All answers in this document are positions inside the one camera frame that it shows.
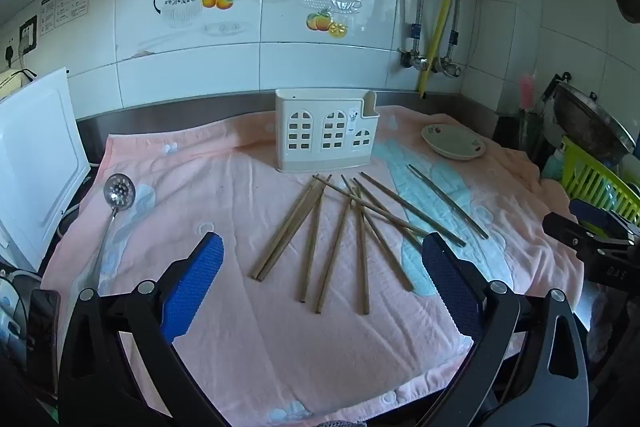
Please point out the white fruit-print dish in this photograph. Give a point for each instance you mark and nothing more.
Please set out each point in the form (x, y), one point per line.
(452, 144)

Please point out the metal wok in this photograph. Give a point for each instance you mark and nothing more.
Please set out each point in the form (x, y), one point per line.
(585, 117)

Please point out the dark brush holder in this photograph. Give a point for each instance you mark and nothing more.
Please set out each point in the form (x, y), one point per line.
(530, 132)

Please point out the black wall socket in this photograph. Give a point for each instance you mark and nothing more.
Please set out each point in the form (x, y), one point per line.
(28, 34)

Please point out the instruction wall label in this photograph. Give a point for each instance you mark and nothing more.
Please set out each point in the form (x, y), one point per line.
(65, 4)

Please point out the person's right hand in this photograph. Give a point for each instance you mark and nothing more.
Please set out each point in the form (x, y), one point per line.
(607, 322)

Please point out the white power strip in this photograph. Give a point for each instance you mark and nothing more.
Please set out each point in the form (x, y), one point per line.
(10, 317)

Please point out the white cutting board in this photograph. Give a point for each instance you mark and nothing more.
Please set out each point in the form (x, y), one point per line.
(35, 157)

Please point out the teal bottle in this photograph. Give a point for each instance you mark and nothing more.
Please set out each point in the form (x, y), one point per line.
(552, 167)

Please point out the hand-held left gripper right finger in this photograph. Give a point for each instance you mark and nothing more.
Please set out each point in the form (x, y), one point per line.
(450, 282)

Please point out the black wall plug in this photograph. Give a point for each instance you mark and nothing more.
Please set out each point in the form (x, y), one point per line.
(8, 53)

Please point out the metal water valve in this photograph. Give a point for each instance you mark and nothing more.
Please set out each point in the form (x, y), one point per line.
(415, 62)
(445, 66)

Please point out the white appliance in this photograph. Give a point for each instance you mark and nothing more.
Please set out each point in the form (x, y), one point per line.
(10, 82)

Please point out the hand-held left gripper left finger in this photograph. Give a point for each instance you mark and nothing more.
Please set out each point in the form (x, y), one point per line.
(195, 282)

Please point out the white plastic utensil holder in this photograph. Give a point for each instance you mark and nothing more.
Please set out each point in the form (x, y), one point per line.
(300, 157)

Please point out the pink towel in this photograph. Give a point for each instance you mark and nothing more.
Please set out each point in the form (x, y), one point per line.
(200, 187)

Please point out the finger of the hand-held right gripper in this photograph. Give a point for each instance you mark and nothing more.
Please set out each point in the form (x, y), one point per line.
(565, 227)
(595, 212)

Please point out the green plastic basket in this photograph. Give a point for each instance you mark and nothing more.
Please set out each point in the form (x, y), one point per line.
(590, 179)

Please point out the pink brush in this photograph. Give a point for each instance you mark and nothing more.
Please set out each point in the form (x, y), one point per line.
(526, 89)

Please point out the metal slotted spoon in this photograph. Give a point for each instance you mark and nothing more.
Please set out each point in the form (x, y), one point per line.
(120, 189)

